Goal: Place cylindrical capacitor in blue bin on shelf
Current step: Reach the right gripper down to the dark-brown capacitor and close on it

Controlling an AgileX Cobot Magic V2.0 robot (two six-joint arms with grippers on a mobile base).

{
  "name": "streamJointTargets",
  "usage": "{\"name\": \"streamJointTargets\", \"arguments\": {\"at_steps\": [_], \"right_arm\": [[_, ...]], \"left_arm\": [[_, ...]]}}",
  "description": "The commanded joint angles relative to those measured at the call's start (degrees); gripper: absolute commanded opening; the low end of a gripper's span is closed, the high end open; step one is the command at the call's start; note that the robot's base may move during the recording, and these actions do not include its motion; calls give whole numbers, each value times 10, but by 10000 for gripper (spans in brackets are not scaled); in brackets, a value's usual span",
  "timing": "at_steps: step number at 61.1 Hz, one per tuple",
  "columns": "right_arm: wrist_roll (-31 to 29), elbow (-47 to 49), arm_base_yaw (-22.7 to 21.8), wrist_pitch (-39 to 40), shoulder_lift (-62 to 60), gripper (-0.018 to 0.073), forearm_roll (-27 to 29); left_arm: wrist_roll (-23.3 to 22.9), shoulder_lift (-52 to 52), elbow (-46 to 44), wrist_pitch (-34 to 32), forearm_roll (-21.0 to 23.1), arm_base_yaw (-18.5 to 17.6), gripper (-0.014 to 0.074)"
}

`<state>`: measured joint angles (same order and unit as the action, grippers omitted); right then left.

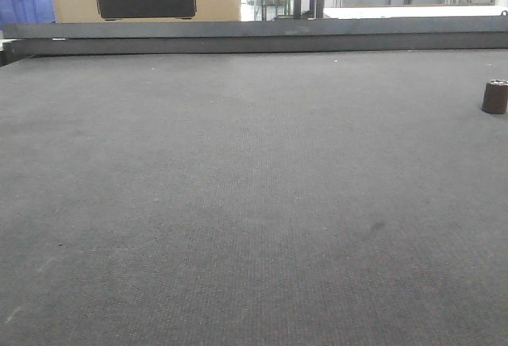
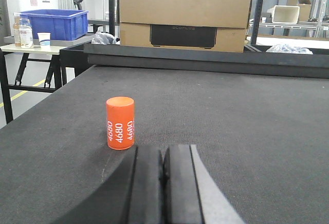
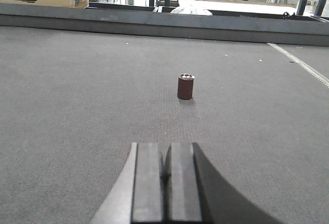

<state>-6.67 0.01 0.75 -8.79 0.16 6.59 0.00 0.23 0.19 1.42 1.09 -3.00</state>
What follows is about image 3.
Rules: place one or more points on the white toothed strip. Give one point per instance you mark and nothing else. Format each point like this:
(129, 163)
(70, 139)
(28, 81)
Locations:
(313, 72)

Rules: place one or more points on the crumpled plastic bag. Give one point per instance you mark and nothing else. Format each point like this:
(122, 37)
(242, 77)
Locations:
(191, 10)

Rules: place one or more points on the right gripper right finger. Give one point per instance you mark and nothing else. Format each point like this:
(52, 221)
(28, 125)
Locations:
(197, 193)

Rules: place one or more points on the grey table back rail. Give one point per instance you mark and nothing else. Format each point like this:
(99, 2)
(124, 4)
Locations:
(292, 31)

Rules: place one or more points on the brown cylindrical capacitor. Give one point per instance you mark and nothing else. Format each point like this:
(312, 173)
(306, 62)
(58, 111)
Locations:
(185, 86)

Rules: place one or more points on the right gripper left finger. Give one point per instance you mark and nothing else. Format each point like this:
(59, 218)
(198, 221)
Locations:
(137, 195)

